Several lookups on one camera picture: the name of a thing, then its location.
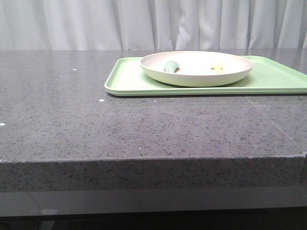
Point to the cream round plate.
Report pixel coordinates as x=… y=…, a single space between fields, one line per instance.
x=195 y=68

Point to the yellow plastic fork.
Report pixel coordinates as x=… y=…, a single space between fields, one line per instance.
x=217 y=68

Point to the green plastic spoon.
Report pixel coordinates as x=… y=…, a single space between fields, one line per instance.
x=171 y=66

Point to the light green serving tray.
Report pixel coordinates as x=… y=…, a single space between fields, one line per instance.
x=267 y=77

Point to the white curtain backdrop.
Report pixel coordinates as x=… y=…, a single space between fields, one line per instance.
x=152 y=24

